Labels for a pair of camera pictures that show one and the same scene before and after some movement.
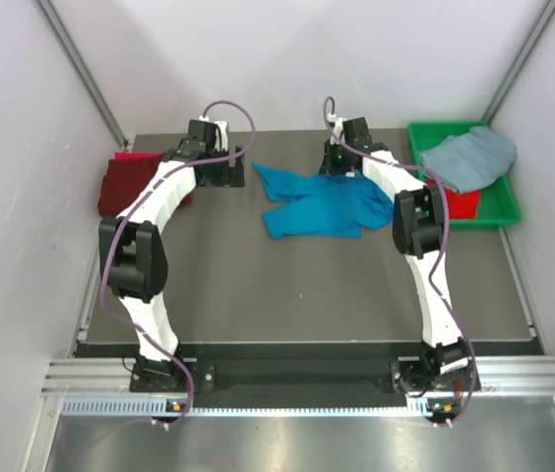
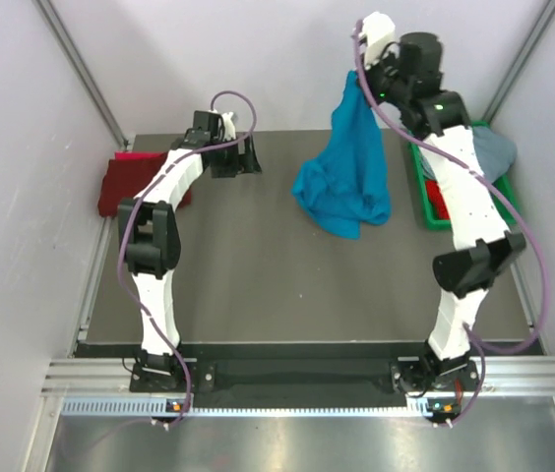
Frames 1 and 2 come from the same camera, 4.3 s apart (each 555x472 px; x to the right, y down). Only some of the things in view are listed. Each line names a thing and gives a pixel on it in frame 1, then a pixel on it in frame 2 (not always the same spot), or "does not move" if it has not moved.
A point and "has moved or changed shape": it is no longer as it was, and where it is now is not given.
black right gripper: x=327 y=168 to x=385 y=60
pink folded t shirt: x=138 y=154 does not move
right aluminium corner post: x=549 y=12 does not move
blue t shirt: x=330 y=206 has moved or changed shape
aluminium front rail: x=102 y=386 does not move
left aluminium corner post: x=69 y=45 does not move
